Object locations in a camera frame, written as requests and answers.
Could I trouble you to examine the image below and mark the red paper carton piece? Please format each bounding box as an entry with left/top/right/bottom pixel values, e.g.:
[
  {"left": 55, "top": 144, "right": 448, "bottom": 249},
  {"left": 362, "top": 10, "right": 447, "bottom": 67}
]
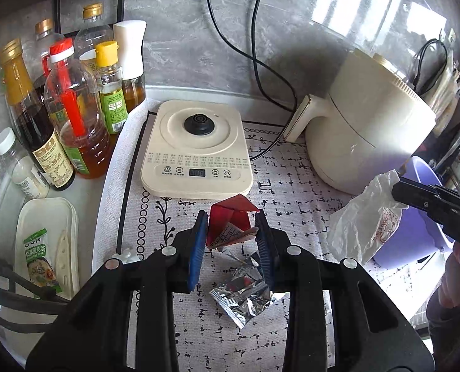
[{"left": 206, "top": 194, "right": 259, "bottom": 250}]

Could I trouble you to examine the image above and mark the small white capped jar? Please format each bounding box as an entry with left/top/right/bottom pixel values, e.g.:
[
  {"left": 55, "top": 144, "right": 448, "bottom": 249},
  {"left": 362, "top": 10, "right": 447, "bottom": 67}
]
[{"left": 0, "top": 127, "right": 49, "bottom": 199}]

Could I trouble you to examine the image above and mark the cream white air fryer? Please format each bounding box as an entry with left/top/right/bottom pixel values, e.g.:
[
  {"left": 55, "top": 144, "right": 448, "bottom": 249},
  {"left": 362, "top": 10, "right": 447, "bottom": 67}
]
[{"left": 284, "top": 50, "right": 436, "bottom": 195}]

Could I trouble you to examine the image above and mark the green seasoning sachet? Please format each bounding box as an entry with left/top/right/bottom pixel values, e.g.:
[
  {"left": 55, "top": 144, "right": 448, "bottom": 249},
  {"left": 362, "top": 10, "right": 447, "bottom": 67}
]
[{"left": 23, "top": 228, "right": 62, "bottom": 293}]

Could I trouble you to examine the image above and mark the red capped oil bottle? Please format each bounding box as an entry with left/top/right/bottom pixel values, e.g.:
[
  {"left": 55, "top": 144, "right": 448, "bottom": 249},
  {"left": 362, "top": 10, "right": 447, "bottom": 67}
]
[{"left": 43, "top": 38, "right": 112, "bottom": 179}]

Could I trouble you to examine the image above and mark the hanging chopsticks packet bag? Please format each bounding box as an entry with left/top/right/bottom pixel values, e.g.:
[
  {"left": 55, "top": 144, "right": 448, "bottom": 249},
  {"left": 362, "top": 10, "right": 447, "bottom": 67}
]
[{"left": 423, "top": 50, "right": 460, "bottom": 137}]

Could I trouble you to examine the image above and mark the white printed plastic bag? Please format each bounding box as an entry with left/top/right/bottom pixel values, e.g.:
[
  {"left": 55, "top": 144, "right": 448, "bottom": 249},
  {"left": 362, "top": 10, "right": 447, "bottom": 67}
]
[{"left": 326, "top": 170, "right": 408, "bottom": 265}]

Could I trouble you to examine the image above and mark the dark soy sauce bottle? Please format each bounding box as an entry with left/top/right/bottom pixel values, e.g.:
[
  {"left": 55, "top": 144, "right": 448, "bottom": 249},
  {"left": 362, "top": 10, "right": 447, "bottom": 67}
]
[{"left": 0, "top": 38, "right": 75, "bottom": 192}]

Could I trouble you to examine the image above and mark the white top oil dispenser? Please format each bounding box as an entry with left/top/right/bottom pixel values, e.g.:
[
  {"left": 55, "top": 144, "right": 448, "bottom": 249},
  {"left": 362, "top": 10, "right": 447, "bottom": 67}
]
[{"left": 113, "top": 19, "right": 147, "bottom": 112}]

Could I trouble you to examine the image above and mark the cream induction cooker base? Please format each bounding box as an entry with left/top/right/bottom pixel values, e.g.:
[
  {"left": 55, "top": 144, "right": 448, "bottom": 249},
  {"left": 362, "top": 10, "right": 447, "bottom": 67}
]
[{"left": 140, "top": 100, "right": 254, "bottom": 201}]

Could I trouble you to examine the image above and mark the white plastic tray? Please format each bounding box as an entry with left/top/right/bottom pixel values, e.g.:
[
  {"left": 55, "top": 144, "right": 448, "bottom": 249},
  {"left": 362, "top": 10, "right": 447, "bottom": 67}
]
[{"left": 14, "top": 197, "right": 80, "bottom": 300}]

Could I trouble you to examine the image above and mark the black power cable left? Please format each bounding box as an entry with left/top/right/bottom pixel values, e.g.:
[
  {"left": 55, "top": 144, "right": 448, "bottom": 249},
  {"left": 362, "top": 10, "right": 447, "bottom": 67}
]
[{"left": 204, "top": 0, "right": 297, "bottom": 113}]

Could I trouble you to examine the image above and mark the person's right hand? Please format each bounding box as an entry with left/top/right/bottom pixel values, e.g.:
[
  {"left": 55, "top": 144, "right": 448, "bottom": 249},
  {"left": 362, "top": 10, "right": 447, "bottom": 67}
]
[{"left": 439, "top": 242, "right": 460, "bottom": 309}]

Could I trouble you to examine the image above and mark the black power cable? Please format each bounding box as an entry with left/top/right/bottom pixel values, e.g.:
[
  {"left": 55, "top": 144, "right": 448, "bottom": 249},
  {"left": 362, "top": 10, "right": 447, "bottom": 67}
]
[
  {"left": 204, "top": 0, "right": 297, "bottom": 113},
  {"left": 248, "top": 0, "right": 299, "bottom": 162}
]

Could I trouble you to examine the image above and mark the black power cable right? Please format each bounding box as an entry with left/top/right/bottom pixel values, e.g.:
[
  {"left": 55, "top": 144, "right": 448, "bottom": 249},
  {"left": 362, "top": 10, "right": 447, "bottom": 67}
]
[{"left": 248, "top": 0, "right": 299, "bottom": 162}]

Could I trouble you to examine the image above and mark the silver foil snack wrapper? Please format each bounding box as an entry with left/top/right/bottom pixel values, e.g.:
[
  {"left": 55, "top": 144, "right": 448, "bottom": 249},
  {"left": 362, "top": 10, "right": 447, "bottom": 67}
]
[{"left": 210, "top": 252, "right": 285, "bottom": 329}]

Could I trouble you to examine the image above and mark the purple plastic trash bucket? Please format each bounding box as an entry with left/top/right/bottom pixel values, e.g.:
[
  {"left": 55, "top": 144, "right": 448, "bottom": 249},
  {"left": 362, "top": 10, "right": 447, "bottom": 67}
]
[{"left": 373, "top": 154, "right": 454, "bottom": 270}]

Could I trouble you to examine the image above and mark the clear gold capped bottle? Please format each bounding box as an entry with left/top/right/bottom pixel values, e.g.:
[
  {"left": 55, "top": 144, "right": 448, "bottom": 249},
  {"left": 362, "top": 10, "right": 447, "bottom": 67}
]
[{"left": 74, "top": 2, "right": 114, "bottom": 72}]

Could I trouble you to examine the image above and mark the yellow capped green label bottle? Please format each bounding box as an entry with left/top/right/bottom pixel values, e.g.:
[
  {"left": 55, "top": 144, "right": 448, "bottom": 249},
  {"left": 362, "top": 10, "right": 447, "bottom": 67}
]
[{"left": 95, "top": 40, "right": 128, "bottom": 135}]

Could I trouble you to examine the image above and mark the hanging black cable loop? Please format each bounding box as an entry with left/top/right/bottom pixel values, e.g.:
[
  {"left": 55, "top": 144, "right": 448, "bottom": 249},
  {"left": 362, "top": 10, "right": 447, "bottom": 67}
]
[{"left": 412, "top": 38, "right": 449, "bottom": 97}]

